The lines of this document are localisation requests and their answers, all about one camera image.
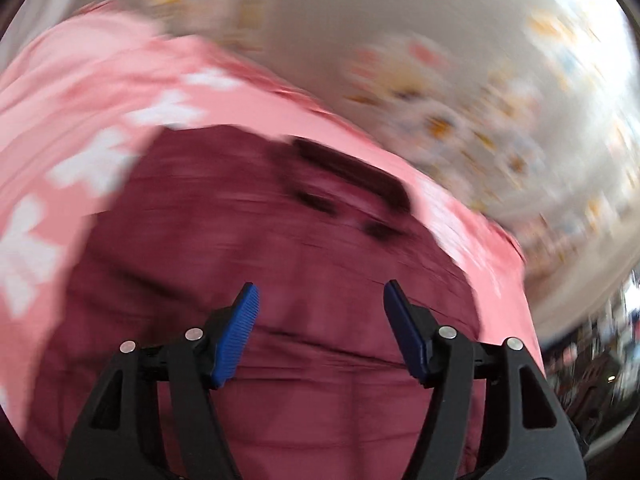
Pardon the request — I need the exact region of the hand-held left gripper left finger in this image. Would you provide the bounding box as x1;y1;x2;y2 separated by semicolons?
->
57;282;261;480

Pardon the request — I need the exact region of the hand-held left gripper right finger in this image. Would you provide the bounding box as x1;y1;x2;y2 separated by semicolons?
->
382;280;586;480

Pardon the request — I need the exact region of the maroon quilted jacket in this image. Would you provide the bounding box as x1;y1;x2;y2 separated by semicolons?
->
25;125;501;480

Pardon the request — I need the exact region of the pink patterned blanket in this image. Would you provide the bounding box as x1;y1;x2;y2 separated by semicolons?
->
0;2;543;441

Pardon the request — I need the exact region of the grey floral bed sheet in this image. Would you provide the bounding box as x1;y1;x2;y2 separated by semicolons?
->
65;0;640;341

